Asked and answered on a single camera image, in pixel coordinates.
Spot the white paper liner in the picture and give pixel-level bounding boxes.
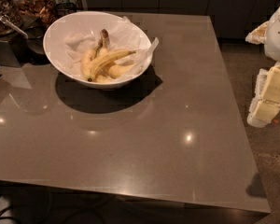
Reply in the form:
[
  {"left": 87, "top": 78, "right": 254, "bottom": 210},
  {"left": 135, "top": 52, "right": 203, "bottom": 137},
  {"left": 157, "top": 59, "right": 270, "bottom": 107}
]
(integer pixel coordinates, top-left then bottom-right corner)
[{"left": 64, "top": 17, "right": 159, "bottom": 85}]

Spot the right glass snack jar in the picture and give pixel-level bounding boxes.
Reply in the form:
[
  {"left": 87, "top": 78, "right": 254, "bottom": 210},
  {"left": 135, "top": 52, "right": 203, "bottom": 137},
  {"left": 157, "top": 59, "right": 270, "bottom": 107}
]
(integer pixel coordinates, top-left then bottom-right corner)
[{"left": 16, "top": 0, "right": 56, "bottom": 28}]

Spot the black cable on floor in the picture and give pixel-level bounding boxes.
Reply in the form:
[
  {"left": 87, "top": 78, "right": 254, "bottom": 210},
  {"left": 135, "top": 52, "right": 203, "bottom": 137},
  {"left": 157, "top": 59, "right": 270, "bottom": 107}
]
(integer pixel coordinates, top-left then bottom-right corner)
[{"left": 0, "top": 204, "right": 22, "bottom": 224}]

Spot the white ceramic bowl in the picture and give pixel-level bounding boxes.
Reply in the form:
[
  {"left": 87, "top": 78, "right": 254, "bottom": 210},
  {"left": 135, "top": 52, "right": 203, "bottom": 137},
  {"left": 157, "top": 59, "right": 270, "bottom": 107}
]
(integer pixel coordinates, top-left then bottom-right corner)
[{"left": 43, "top": 11, "right": 153, "bottom": 90}]

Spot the yellow banana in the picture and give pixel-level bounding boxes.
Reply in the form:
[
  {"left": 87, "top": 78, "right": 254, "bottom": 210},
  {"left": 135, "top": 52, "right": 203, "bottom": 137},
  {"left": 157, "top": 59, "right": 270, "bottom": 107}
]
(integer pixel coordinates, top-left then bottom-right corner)
[
  {"left": 95, "top": 38, "right": 134, "bottom": 83},
  {"left": 81, "top": 29, "right": 109, "bottom": 82},
  {"left": 84, "top": 49, "right": 135, "bottom": 82}
]

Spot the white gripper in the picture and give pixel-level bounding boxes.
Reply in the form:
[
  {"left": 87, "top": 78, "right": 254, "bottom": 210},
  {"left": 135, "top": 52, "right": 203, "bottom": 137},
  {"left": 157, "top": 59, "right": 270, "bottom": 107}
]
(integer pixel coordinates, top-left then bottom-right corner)
[{"left": 245, "top": 7, "right": 280, "bottom": 128}]

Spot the metal scoop handle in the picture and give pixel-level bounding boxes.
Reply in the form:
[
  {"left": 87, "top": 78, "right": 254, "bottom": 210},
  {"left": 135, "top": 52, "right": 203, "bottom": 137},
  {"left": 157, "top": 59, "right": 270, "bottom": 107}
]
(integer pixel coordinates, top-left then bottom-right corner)
[{"left": 0, "top": 15, "right": 29, "bottom": 39}]

